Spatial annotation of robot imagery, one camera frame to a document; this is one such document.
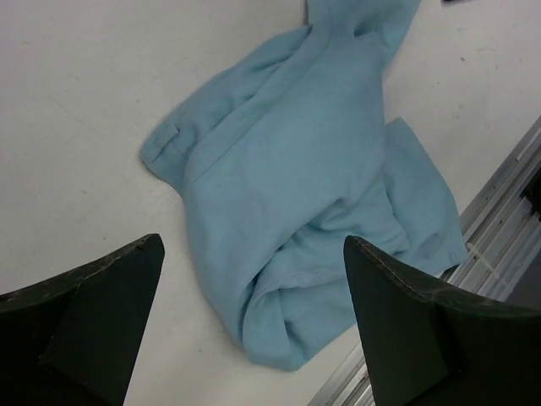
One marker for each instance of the light blue trousers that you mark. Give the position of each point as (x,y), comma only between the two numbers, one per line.
(280,158)

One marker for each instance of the aluminium table edge rail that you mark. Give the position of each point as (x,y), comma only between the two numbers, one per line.
(501,225)

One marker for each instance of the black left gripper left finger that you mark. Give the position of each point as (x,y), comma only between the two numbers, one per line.
(73,339)

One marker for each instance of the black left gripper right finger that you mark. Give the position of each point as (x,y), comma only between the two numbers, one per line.
(427,342)

